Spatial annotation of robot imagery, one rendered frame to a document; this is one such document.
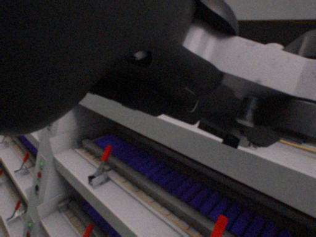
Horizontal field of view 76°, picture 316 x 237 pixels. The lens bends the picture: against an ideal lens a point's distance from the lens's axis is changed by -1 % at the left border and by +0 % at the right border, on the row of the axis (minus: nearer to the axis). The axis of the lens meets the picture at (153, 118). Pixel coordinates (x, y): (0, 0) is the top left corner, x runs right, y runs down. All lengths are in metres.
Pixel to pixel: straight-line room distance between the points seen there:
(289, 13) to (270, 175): 0.18
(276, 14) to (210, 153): 0.19
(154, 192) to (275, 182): 0.23
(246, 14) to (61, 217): 0.66
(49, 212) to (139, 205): 0.35
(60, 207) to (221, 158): 0.53
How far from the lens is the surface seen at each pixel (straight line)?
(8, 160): 1.04
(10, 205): 1.10
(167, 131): 0.32
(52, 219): 0.71
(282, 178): 0.26
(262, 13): 0.31
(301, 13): 0.30
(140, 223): 0.40
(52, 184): 0.67
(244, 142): 0.21
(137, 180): 0.45
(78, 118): 0.61
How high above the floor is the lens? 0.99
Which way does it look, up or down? 8 degrees down
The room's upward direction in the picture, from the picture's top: 15 degrees clockwise
